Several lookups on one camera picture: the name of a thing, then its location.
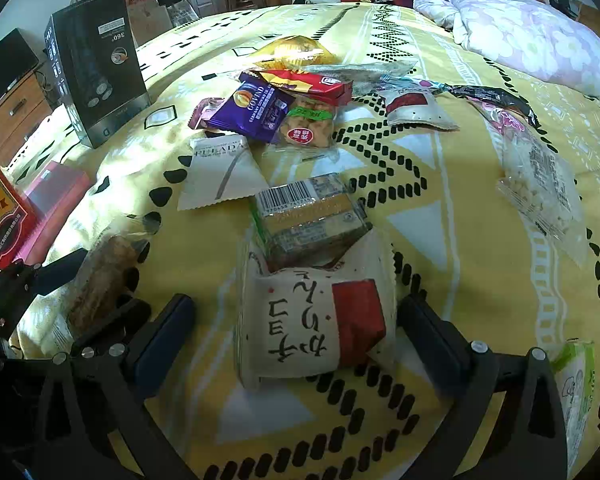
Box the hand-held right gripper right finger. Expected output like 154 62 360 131
397 296 568 480

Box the purple and pink snack packet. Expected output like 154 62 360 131
187 97 231 136

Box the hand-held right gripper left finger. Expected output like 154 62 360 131
30 294 201 480

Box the red and yellow snack packet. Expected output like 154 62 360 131
260 69 353 107

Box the yellow printed blanket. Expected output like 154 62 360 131
0 2 600 480

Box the pink floral snack packet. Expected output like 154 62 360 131
472 102 531 136

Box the wooden dresser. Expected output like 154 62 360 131
0 70 53 166

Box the black monitor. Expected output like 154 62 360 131
0 27 41 118

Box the floral quilt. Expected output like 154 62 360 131
412 0 600 111

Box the clear cracker pack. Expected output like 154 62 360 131
250 172 373 271

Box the gold snack packet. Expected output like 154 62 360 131
252 35 337 68

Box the purple prune packet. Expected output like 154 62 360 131
207 72 295 145

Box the small white red-square packet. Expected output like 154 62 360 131
380 77 461 132

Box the brown paper bag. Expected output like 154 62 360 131
125 0 173 46

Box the black shaver box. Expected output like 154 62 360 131
44 0 152 150

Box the clear biscuit packet red label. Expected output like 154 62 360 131
280 100 338 150

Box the black snack packet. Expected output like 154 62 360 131
447 85 541 128

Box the red and yellow box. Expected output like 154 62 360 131
0 135 40 268

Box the clear bag of white beans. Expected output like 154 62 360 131
495 127 588 266

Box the pink flat box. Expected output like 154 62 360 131
11 161 92 263

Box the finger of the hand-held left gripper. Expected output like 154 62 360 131
27 249 88 295
70 299 152 358

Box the green and white snack packet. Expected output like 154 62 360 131
550 341 598 480

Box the large white red-square packet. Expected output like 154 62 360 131
234 230 398 391

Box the clear silver snack packet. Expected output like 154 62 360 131
300 59 418 96

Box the clear brown snack packet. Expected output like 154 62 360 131
45 232 151 356

